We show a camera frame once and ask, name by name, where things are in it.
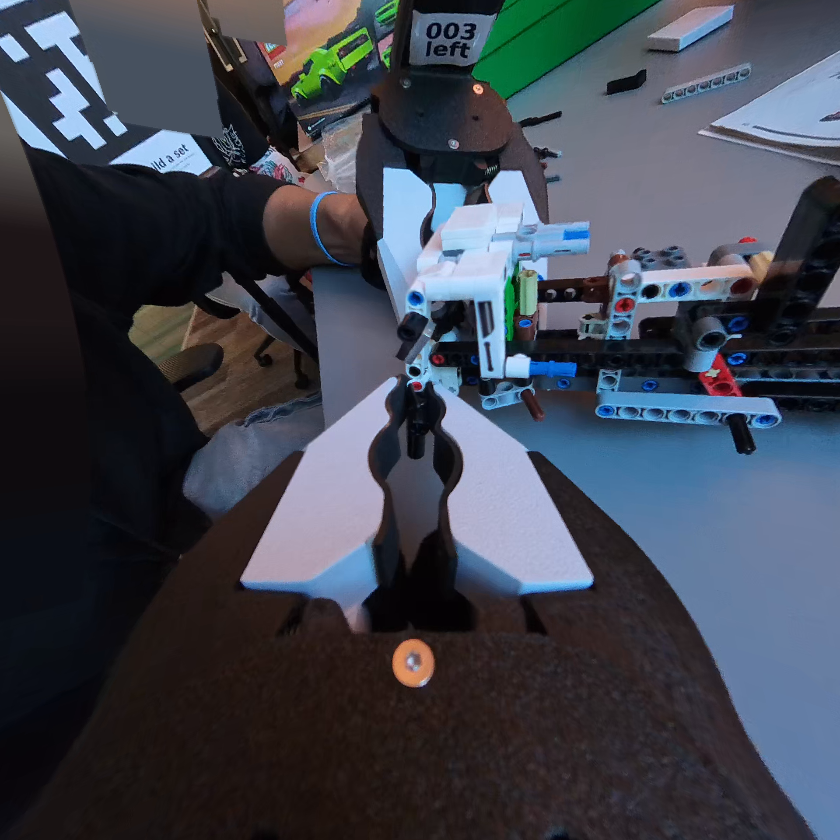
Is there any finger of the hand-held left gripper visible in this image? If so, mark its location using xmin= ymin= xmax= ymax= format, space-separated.
xmin=376 ymin=168 xmax=437 ymax=326
xmin=487 ymin=171 xmax=550 ymax=283

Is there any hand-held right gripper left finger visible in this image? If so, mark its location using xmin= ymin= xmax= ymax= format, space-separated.
xmin=240 ymin=377 xmax=414 ymax=634

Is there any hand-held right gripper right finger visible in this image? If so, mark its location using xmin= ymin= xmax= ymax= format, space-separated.
xmin=417 ymin=379 xmax=595 ymax=598

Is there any lego truck chassis model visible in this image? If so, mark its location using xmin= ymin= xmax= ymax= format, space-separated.
xmin=394 ymin=177 xmax=840 ymax=457

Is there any black lego pin assembly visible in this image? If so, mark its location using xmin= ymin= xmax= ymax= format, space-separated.
xmin=402 ymin=379 xmax=434 ymax=459

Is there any green car lego box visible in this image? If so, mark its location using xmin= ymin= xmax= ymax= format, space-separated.
xmin=259 ymin=0 xmax=403 ymax=142

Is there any grey lego beam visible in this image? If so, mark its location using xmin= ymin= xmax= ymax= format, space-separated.
xmin=661 ymin=62 xmax=753 ymax=105

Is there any white lego panel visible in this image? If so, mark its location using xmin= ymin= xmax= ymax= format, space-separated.
xmin=647 ymin=5 xmax=735 ymax=53

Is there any lego instruction booklet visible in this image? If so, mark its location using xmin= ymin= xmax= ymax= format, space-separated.
xmin=697 ymin=49 xmax=840 ymax=166

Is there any clear plastic bag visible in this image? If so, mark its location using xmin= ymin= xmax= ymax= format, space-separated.
xmin=320 ymin=115 xmax=368 ymax=193

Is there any blue wristband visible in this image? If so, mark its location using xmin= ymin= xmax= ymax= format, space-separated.
xmin=307 ymin=189 xmax=361 ymax=269

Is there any person's leg in jeans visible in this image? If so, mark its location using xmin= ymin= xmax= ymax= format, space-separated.
xmin=182 ymin=400 xmax=324 ymax=519

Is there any green plastic bin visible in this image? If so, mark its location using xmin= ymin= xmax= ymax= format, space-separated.
xmin=471 ymin=0 xmax=662 ymax=101

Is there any black office chair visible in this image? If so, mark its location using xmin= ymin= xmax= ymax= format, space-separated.
xmin=252 ymin=331 xmax=312 ymax=389
xmin=131 ymin=308 xmax=227 ymax=395

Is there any black framed marker sign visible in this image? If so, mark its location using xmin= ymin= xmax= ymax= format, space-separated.
xmin=0 ymin=0 xmax=214 ymax=179

